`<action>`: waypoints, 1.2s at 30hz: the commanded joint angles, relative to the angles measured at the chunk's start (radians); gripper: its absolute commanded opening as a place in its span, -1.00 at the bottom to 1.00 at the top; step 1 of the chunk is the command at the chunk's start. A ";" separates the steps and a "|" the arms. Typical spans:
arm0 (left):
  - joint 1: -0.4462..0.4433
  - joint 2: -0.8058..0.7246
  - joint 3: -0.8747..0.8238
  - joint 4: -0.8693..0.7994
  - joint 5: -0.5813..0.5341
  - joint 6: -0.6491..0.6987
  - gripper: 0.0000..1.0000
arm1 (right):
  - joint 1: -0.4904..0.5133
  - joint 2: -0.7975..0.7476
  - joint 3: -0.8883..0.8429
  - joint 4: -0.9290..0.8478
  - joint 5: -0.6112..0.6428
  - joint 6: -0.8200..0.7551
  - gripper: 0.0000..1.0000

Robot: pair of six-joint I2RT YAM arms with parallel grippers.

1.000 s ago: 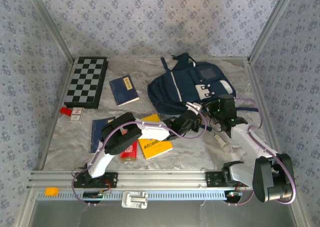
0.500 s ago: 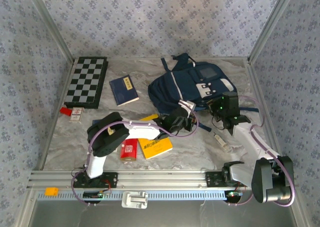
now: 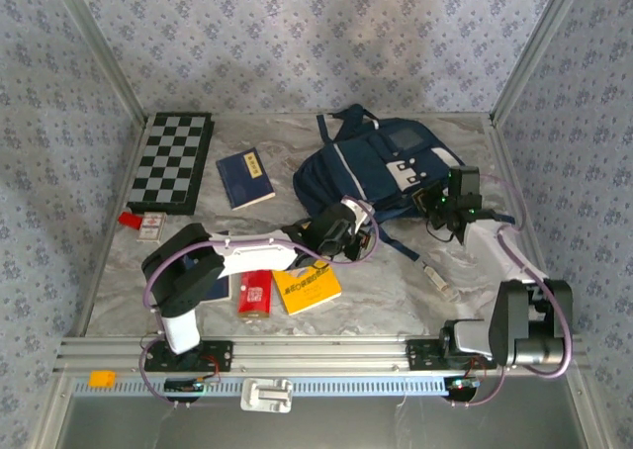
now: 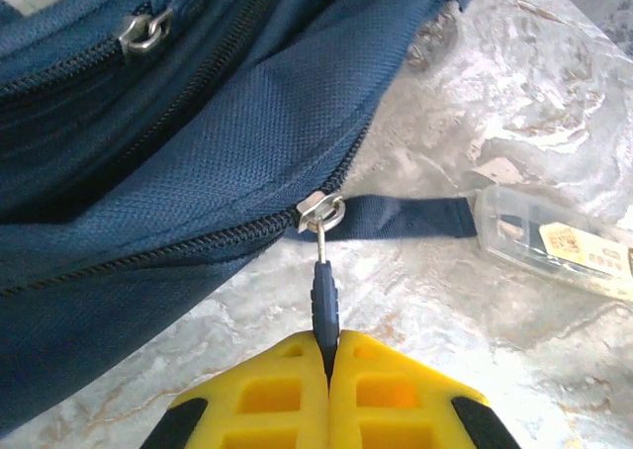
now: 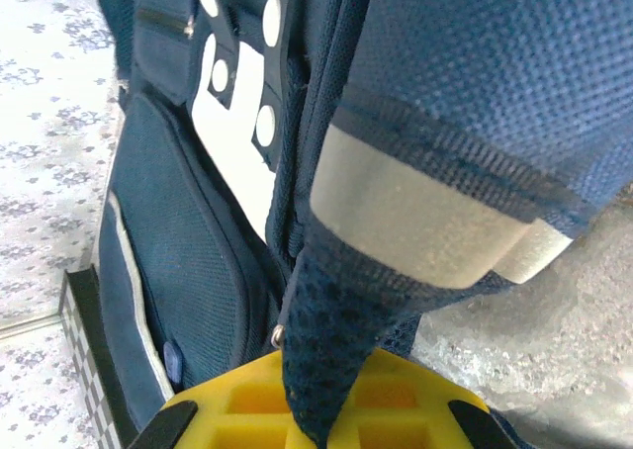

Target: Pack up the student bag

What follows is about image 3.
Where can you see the yellow paperback book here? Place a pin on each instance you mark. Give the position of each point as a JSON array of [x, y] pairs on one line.
[[306, 291]]

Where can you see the navy blue student backpack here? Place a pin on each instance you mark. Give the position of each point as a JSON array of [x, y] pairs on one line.
[[376, 162]]

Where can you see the blue book with yellow label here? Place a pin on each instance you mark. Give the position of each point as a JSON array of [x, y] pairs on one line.
[[244, 184]]

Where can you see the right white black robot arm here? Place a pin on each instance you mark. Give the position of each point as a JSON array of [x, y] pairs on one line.
[[487, 239]]

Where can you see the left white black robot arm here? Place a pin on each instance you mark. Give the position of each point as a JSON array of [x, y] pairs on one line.
[[252, 256]]

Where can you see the black grey chessboard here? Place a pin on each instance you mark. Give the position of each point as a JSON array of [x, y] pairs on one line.
[[168, 162]]

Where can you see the white red card box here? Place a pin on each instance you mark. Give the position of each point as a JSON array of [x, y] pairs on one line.
[[151, 227]]

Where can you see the grey metal front panel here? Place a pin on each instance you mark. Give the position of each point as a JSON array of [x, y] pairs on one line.
[[346, 429]]

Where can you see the small red box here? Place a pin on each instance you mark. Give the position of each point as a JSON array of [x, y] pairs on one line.
[[129, 220]]

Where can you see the yellow connector block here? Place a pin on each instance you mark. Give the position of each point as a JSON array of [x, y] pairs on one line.
[[102, 379]]

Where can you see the aluminium side rail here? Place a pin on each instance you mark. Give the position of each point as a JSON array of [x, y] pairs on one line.
[[505, 152], [105, 231]]

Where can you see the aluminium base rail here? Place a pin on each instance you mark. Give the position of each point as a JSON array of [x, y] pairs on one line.
[[316, 355]]

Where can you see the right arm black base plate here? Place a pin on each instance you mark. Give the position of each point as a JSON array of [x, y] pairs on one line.
[[420, 355]]

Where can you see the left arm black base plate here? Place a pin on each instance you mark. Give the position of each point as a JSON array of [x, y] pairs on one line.
[[220, 355]]

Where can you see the white plastic bracket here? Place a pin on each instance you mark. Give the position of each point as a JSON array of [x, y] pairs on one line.
[[267, 394]]

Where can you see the aluminium frame post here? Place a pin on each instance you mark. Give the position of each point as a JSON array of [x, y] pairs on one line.
[[102, 48], [534, 48]]

